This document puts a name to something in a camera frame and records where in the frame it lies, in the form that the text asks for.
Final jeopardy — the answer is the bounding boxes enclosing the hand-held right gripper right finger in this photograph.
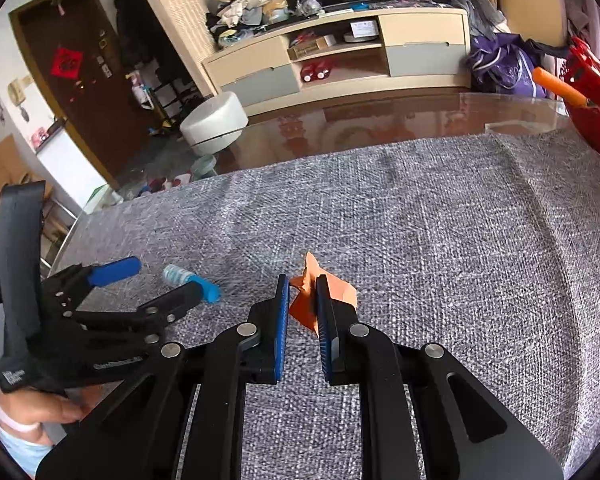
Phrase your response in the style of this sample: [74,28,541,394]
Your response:
[315,274,565,480]

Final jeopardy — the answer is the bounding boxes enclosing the red diamond paper decoration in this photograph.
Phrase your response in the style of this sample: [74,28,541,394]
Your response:
[50,48,85,80]

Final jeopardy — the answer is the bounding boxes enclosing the white round stool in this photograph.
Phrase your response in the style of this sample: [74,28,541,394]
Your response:
[180,91,250,156]

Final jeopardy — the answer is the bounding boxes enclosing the orange paper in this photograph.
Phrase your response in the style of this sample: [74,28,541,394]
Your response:
[288,252,359,334]

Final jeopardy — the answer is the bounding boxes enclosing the purple bag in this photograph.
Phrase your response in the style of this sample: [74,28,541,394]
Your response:
[465,32,551,99]

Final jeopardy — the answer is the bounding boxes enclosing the pile of clothes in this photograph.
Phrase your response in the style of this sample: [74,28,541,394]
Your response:
[205,0,294,51]

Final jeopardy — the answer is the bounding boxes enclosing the white low cabinet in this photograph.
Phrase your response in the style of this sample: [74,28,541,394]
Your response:
[35,125,112,207]

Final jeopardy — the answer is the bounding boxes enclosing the small clear bottle blue cap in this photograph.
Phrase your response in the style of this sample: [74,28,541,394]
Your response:
[162,264,223,306]

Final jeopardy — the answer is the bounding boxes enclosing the person's left hand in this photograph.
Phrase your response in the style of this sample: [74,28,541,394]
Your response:
[0,389,92,431]

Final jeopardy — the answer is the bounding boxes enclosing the pale green bowl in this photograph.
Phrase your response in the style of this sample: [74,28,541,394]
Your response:
[190,154,219,179]

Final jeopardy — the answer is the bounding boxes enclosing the small cardboard box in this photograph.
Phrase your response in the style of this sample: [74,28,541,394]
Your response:
[286,35,336,61]

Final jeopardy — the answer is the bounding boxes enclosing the shoe rack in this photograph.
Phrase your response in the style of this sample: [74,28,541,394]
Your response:
[130,60,201,131]

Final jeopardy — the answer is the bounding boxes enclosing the red bottles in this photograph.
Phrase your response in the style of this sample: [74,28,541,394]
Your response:
[300,60,334,83]

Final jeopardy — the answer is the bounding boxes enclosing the beige television cabinet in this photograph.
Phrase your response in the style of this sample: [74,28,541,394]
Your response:
[202,7,474,117]

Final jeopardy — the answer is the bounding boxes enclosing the pink curtain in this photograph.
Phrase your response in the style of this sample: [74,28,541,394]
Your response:
[562,0,600,68]

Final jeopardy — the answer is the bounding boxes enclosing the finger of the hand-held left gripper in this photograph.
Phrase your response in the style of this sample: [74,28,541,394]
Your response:
[41,255,142,312]
[72,280,206,347]

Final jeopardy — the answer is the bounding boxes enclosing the white round device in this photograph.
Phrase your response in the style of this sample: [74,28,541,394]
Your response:
[343,20,381,44]

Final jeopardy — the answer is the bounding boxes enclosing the tall cardboard box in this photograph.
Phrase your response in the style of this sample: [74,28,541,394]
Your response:
[492,0,569,49]

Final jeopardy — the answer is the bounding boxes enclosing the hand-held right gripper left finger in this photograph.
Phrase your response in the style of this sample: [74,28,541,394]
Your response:
[35,274,290,480]

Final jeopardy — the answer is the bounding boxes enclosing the beige woven screen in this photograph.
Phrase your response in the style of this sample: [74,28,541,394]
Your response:
[135,0,219,99]

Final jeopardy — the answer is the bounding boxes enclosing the grey garment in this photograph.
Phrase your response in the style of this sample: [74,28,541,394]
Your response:
[439,0,509,41]

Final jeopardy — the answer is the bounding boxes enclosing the dark hanging coats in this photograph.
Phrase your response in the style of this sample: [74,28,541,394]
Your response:
[112,0,174,69]

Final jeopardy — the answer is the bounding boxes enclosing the orange stick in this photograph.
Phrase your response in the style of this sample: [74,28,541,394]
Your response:
[532,66,589,109]

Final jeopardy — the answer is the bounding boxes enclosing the brown door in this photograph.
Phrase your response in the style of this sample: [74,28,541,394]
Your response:
[10,0,147,189]

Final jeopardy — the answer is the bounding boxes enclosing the red plastic basket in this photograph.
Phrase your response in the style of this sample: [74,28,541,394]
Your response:
[562,35,600,166]

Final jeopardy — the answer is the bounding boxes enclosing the grey woven tablecloth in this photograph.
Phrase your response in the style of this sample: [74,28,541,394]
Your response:
[40,127,600,480]

